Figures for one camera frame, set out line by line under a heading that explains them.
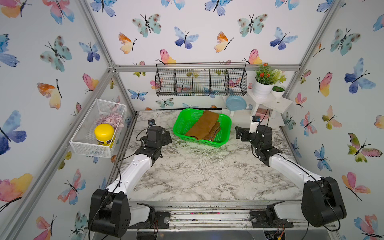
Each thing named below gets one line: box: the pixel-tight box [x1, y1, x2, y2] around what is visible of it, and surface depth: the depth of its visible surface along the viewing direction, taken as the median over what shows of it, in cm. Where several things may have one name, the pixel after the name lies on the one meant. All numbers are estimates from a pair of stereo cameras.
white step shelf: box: [226, 91, 293, 120], surface depth 106 cm
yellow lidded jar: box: [94, 123, 115, 148], surface depth 65 cm
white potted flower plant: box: [253, 62, 287, 99], surface depth 91 cm
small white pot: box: [271, 85, 286, 99], surface depth 105 cm
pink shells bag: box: [101, 112, 125, 129], surface depth 70 cm
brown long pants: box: [185, 110, 221, 142], surface depth 100 cm
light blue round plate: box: [225, 95, 247, 111], surface depth 107 cm
